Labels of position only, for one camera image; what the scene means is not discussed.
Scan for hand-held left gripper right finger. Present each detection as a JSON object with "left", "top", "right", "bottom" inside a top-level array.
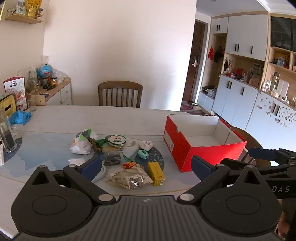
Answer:
[{"left": 177, "top": 155, "right": 275, "bottom": 206}]

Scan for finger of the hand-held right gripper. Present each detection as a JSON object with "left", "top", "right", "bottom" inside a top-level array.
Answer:
[
  {"left": 249, "top": 147, "right": 291, "bottom": 162},
  {"left": 221, "top": 159, "right": 256, "bottom": 171}
]

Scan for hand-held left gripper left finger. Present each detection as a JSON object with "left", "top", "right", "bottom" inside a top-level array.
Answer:
[{"left": 28, "top": 155, "right": 116, "bottom": 206}]

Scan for pale round disc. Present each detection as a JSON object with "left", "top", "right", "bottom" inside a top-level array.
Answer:
[{"left": 92, "top": 161, "right": 108, "bottom": 182}]

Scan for red cardboard shoebox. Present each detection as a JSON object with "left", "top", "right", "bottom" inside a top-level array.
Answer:
[{"left": 163, "top": 114, "right": 247, "bottom": 172}]

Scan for white plastic bag green print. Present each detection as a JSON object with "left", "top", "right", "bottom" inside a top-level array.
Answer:
[{"left": 70, "top": 128, "right": 98, "bottom": 155}]

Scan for green white cartoon face pouch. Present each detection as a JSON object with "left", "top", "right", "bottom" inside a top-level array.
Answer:
[{"left": 105, "top": 134, "right": 127, "bottom": 147}]

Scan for silver snack packet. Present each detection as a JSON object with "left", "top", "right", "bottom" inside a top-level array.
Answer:
[{"left": 106, "top": 163, "right": 154, "bottom": 190}]

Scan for small yellow box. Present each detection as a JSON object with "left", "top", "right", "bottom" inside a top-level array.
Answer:
[{"left": 147, "top": 161, "right": 166, "bottom": 187}]

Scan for person's right forearm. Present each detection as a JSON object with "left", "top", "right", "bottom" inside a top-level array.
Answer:
[{"left": 275, "top": 198, "right": 296, "bottom": 241}]

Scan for wooden slat-back chair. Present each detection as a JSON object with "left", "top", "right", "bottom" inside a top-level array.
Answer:
[
  {"left": 98, "top": 81, "right": 143, "bottom": 108},
  {"left": 230, "top": 126, "right": 272, "bottom": 167}
]

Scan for grey foil packet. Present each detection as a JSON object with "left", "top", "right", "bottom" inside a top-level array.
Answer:
[{"left": 103, "top": 151, "right": 122, "bottom": 166}]

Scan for white plastic wrapper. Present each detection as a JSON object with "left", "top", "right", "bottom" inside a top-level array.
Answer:
[{"left": 122, "top": 141, "right": 139, "bottom": 159}]

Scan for round blue speckled placemat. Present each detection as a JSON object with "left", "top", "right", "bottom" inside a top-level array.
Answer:
[{"left": 134, "top": 146, "right": 164, "bottom": 172}]

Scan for small white toy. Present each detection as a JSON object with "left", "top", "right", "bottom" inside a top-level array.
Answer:
[{"left": 138, "top": 140, "right": 154, "bottom": 151}]

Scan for patterned door mat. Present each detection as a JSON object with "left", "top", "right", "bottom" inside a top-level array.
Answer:
[{"left": 181, "top": 101, "right": 204, "bottom": 114}]

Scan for grey bag in cabinet niche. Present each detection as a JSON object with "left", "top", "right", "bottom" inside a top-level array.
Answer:
[{"left": 202, "top": 86, "right": 218, "bottom": 98}]

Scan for white sideboard with wooden top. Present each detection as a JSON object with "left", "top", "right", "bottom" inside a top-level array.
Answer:
[{"left": 25, "top": 77, "right": 73, "bottom": 106}]

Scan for clear drinking glass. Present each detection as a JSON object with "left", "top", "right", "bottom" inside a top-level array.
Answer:
[{"left": 27, "top": 95, "right": 37, "bottom": 112}]

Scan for blue cloth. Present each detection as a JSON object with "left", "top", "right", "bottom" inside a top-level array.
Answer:
[{"left": 9, "top": 110, "right": 33, "bottom": 126}]

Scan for glass with dark liquid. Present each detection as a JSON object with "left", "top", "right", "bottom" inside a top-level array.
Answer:
[{"left": 0, "top": 109, "right": 18, "bottom": 153}]

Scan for clear plastic bag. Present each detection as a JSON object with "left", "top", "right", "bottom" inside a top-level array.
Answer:
[{"left": 52, "top": 68, "right": 68, "bottom": 84}]

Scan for yellow tissue box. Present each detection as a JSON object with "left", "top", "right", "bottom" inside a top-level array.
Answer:
[{"left": 0, "top": 94, "right": 16, "bottom": 116}]

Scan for black hanging bag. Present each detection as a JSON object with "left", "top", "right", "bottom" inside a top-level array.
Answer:
[{"left": 213, "top": 46, "right": 225, "bottom": 63}]

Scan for blue globe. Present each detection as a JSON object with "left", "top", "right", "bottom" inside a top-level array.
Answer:
[{"left": 37, "top": 64, "right": 52, "bottom": 78}]

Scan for brown entrance door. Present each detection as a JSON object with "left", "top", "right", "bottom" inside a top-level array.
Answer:
[{"left": 183, "top": 20, "right": 206, "bottom": 108}]

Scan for yellow flower ornament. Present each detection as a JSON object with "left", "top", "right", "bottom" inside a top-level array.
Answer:
[{"left": 25, "top": 0, "right": 42, "bottom": 16}]

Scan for white wall cabinet unit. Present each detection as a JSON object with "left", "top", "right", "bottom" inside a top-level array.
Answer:
[{"left": 198, "top": 11, "right": 296, "bottom": 142}]

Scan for wooden wall shelf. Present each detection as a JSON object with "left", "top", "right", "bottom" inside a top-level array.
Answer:
[{"left": 5, "top": 7, "right": 44, "bottom": 25}]

